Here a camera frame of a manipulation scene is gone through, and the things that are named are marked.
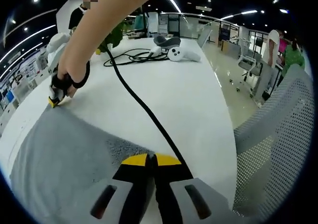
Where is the black wrist strap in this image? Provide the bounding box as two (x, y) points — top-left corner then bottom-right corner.
(72, 60), (91, 89)

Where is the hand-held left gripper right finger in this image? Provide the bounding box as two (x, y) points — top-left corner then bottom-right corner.
(153, 153), (239, 224)

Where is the white office chair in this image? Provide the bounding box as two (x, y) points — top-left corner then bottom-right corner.
(238, 37), (264, 98)

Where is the grey towel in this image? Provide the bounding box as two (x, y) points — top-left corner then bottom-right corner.
(9, 107), (155, 224)

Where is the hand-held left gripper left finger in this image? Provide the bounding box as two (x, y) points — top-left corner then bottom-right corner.
(62, 153), (153, 224)

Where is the green potted plant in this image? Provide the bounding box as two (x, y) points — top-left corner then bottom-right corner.
(95, 20), (125, 55)

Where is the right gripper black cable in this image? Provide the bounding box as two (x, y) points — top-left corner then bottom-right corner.
(105, 44), (195, 181)

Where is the white power adapter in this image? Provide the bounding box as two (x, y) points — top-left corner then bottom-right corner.
(150, 46), (162, 58)

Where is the person's right hand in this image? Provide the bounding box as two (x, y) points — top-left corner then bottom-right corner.
(55, 52), (91, 98)

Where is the grey mesh chair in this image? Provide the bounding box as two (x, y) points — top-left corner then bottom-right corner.
(232, 64), (314, 219)

